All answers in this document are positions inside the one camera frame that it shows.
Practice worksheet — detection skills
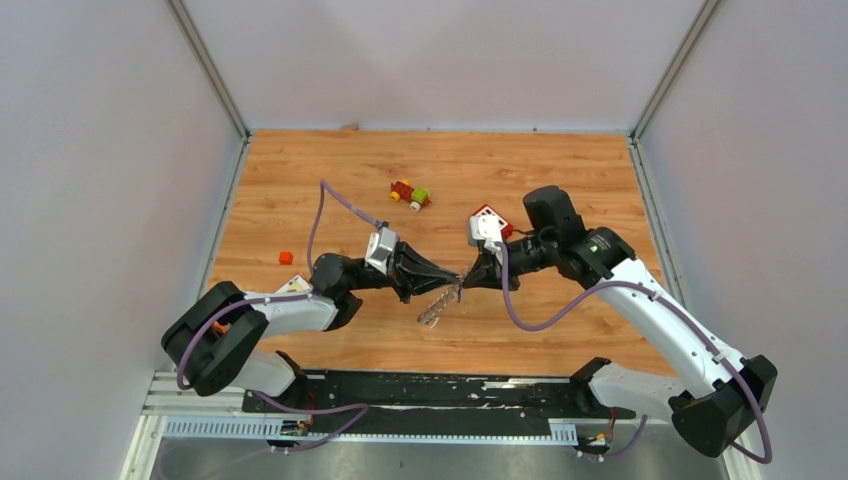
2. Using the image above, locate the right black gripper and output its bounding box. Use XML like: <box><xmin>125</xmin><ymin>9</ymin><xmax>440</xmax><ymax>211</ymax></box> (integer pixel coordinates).
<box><xmin>462</xmin><ymin>233</ymin><xmax>556</xmax><ymax>292</ymax></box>

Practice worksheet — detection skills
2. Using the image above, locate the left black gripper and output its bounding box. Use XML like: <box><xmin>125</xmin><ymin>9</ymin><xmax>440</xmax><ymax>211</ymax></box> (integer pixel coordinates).
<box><xmin>352</xmin><ymin>237</ymin><xmax>460</xmax><ymax>306</ymax></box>

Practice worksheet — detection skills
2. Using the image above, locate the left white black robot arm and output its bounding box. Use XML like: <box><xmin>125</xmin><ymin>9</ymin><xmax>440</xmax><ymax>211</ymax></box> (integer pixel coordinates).
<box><xmin>161</xmin><ymin>241</ymin><xmax>461</xmax><ymax>413</ymax></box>

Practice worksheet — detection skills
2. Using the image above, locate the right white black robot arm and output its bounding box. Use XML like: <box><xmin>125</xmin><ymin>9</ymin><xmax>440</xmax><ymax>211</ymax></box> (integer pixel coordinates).
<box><xmin>463</xmin><ymin>185</ymin><xmax>777</xmax><ymax>464</ymax></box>

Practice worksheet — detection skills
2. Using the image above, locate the red white window brick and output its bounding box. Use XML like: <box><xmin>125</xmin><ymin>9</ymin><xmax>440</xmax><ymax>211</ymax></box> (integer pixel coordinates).
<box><xmin>472</xmin><ymin>203</ymin><xmax>514</xmax><ymax>240</ymax></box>

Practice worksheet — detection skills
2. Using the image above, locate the toy brick car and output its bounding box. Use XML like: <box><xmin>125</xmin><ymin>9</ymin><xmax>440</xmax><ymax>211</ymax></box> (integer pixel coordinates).
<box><xmin>390</xmin><ymin>179</ymin><xmax>432</xmax><ymax>212</ymax></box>

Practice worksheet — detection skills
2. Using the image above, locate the pink card packet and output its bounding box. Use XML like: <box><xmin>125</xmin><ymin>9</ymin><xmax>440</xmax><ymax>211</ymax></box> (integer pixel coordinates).
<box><xmin>275</xmin><ymin>274</ymin><xmax>313</xmax><ymax>295</ymax></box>

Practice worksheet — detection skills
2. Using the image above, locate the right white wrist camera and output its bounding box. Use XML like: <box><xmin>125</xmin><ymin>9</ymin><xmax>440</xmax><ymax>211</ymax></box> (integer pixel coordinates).
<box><xmin>467</xmin><ymin>215</ymin><xmax>503</xmax><ymax>254</ymax></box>

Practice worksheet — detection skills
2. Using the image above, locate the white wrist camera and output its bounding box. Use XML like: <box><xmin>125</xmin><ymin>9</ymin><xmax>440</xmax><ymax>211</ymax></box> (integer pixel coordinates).
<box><xmin>467</xmin><ymin>215</ymin><xmax>503</xmax><ymax>254</ymax></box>
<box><xmin>364</xmin><ymin>226</ymin><xmax>399</xmax><ymax>275</ymax></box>

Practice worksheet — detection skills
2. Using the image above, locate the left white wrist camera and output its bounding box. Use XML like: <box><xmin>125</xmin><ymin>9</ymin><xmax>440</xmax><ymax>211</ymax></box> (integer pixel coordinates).
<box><xmin>364</xmin><ymin>226</ymin><xmax>399</xmax><ymax>275</ymax></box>

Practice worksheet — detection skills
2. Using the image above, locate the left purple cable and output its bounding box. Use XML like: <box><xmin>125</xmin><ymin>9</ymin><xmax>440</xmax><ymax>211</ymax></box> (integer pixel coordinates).
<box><xmin>175</xmin><ymin>179</ymin><xmax>389</xmax><ymax>453</ymax></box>

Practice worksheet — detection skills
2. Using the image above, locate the purple cable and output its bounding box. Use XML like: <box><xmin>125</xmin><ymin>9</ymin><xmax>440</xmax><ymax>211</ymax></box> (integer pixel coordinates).
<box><xmin>175</xmin><ymin>179</ymin><xmax>389</xmax><ymax>453</ymax></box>
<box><xmin>498</xmin><ymin>243</ymin><xmax>774</xmax><ymax>465</ymax></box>

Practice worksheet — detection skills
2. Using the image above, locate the grey slotted cable duct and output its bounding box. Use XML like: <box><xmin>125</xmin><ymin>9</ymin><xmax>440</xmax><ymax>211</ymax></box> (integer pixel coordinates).
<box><xmin>162</xmin><ymin>415</ymin><xmax>579</xmax><ymax>446</ymax></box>

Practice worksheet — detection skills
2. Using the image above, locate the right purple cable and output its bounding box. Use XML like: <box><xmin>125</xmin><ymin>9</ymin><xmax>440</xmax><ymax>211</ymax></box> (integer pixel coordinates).
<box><xmin>498</xmin><ymin>243</ymin><xmax>774</xmax><ymax>465</ymax></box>

